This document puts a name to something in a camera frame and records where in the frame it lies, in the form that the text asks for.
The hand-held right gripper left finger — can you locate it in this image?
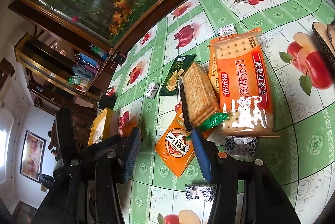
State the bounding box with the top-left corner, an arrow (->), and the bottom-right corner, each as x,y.
31,127 -> 142,224

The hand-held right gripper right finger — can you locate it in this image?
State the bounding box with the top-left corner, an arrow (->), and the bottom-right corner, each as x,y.
191,128 -> 301,224

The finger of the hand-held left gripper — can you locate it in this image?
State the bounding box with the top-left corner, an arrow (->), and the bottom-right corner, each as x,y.
54,107 -> 79,162

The small orange round-logo packet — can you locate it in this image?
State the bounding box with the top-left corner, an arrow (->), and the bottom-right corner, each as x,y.
155,106 -> 210,178

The yellow snack box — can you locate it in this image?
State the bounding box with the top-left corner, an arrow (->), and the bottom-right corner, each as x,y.
88,108 -> 116,146

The clear cracker packet green end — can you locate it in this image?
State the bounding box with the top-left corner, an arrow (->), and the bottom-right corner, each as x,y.
179,62 -> 231,133

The large orange cracker packet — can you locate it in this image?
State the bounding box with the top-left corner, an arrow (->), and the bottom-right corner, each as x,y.
209,27 -> 280,139

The black and white patterned candy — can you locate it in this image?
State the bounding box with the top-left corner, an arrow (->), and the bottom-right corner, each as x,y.
225,136 -> 258,159
185,183 -> 216,202

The black box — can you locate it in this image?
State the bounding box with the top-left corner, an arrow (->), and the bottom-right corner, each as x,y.
98,94 -> 117,110

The small white candy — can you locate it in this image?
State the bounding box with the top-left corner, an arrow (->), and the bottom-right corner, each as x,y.
145,83 -> 160,100

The wooden shelf cabinet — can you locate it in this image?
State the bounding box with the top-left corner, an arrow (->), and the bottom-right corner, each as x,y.
14,33 -> 110,109

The yellow-orange snack packet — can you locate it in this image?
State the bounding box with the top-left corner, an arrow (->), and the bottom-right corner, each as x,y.
208,39 -> 222,99

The dark green biscuit packet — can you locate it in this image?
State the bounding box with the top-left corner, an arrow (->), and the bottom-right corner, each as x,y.
159,54 -> 197,97

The green bottle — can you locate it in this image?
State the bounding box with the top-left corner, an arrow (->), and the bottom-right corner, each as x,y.
89,43 -> 109,58

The small black object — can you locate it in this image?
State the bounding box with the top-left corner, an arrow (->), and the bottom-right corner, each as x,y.
112,52 -> 127,65

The white and green candy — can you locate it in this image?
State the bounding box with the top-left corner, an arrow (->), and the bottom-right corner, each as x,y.
217,23 -> 235,37

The framed wall painting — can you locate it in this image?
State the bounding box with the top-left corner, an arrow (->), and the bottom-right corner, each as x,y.
20,130 -> 48,183

